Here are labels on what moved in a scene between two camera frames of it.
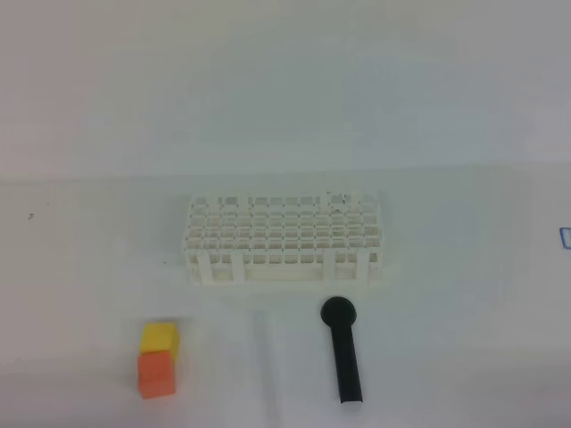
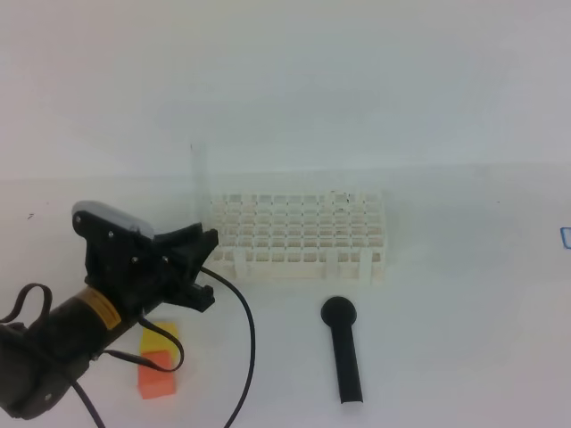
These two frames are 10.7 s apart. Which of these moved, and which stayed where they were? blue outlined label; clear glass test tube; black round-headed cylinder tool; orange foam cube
Moved: clear glass test tube
Stayed: orange foam cube; blue outlined label; black round-headed cylinder tool
